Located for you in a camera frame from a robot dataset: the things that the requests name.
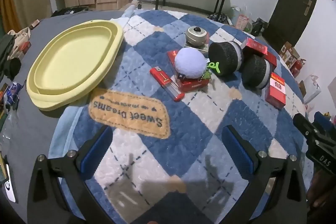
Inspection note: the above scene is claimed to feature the green clip keychain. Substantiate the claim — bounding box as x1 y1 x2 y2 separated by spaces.
202 62 221 79

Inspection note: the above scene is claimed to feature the red fire extinguisher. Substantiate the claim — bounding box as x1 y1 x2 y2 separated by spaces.
290 59 306 78

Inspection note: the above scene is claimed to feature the cardboard snack box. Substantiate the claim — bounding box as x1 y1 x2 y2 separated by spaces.
279 42 299 69

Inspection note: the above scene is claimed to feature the pile of clothes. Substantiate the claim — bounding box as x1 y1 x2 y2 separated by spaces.
1 27 31 81

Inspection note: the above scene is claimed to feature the red cigarette carton back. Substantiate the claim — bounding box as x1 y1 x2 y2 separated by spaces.
240 38 277 71

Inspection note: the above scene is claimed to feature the white paper bag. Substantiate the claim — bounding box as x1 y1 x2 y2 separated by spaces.
303 75 321 104

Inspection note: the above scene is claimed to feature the blue checkered plush rug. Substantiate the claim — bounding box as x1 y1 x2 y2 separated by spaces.
48 9 314 224

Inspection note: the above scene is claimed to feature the small metal pot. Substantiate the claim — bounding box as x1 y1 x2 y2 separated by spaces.
185 26 208 47

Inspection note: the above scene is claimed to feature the red cigarette pack front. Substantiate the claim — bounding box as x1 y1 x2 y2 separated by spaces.
265 72 286 110

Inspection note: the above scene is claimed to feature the yellow oval tray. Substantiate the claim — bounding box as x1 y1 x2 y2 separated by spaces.
26 20 123 111

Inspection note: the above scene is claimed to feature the lavender plush ball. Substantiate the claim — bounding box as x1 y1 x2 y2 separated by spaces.
174 48 207 79

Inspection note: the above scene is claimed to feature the red box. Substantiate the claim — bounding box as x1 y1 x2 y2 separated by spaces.
167 50 211 93

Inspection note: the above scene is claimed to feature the dark door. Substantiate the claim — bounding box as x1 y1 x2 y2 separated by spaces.
262 0 317 52

